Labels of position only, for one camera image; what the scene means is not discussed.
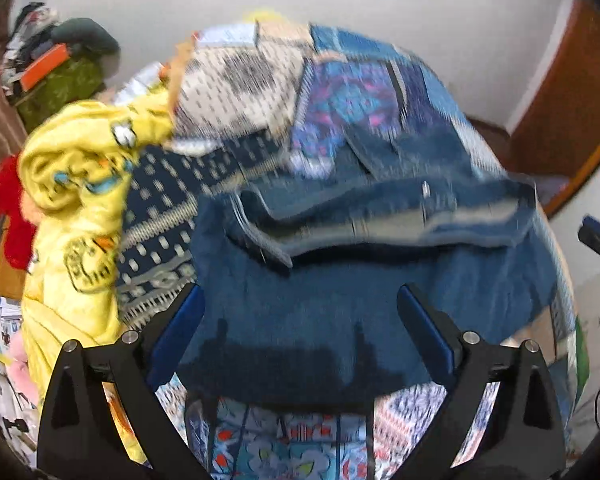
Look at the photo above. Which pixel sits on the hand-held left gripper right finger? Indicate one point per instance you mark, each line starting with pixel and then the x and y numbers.
pixel 425 332

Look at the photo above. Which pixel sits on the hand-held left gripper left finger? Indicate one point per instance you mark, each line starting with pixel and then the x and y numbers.
pixel 177 332

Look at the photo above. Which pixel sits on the blue denim jacket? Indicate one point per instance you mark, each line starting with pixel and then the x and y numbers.
pixel 305 310

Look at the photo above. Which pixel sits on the pile of clothes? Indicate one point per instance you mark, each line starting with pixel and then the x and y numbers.
pixel 25 25

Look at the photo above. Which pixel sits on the wooden door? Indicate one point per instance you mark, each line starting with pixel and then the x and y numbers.
pixel 570 110

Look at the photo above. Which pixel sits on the yellow cartoon printed blanket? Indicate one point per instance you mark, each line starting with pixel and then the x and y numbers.
pixel 75 200

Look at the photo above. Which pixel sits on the cartoon printed bed sheet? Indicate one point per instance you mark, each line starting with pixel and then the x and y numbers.
pixel 0 340

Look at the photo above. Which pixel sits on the red cloth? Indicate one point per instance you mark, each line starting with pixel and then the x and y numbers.
pixel 15 220

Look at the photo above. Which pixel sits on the blue patchwork quilt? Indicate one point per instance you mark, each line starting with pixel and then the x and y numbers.
pixel 350 100

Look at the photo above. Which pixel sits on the green patterned cloth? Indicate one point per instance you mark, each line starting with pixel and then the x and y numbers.
pixel 65 95

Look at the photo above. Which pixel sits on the orange box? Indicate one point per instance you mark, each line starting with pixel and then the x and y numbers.
pixel 42 65

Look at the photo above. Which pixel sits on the grey green cushion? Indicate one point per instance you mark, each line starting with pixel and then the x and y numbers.
pixel 85 32

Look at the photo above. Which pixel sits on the yellow plush toy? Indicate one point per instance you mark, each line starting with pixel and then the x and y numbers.
pixel 265 15

